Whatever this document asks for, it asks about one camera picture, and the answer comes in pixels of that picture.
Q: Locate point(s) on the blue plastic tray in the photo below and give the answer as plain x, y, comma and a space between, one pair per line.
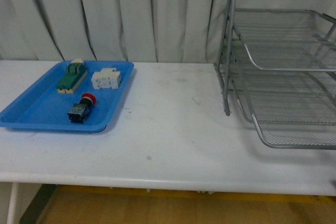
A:
41, 107

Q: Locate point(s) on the green knife switch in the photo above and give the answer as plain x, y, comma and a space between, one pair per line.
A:
75, 73

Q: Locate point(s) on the red emergency stop button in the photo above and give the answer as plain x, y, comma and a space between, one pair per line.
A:
79, 112

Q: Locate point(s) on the grey curtain backdrop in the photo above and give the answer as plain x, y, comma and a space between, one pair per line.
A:
131, 30

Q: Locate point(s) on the silver mesh three-tier rack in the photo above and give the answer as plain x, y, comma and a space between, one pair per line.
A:
278, 58

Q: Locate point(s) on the white circuit breaker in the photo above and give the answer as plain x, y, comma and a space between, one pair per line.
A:
107, 78

